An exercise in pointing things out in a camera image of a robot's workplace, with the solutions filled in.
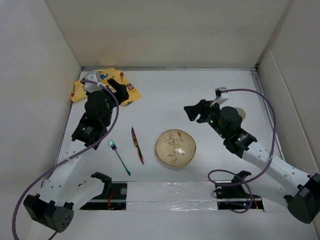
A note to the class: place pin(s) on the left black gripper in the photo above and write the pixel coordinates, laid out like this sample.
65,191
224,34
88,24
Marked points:
120,92

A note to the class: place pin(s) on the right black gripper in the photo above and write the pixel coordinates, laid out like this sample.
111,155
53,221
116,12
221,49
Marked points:
193,111

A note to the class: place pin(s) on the yellow car-print placemat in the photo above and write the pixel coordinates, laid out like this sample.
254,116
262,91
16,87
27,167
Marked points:
105,75

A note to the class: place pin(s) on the pink mug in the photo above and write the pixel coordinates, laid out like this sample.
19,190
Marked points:
241,112

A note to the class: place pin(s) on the beige bird-pattern plate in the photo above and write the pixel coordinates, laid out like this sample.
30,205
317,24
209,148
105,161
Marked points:
175,148

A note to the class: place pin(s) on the iridescent knife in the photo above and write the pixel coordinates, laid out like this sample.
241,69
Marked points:
136,144

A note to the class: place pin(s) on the iridescent fork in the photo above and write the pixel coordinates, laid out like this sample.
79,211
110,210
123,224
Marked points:
114,148

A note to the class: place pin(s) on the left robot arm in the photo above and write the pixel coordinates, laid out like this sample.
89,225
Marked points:
68,189

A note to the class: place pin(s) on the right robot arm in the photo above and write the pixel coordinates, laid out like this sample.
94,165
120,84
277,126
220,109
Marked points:
298,191

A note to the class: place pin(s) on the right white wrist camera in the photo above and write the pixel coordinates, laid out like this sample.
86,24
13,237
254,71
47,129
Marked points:
221,96

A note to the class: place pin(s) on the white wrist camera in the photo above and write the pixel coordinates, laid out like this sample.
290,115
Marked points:
91,82
221,96

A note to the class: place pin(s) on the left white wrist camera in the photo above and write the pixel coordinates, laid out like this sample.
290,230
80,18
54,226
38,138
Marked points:
91,82

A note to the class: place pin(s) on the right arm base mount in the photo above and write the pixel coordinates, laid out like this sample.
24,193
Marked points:
236,199

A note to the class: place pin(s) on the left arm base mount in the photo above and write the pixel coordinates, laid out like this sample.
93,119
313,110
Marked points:
112,198

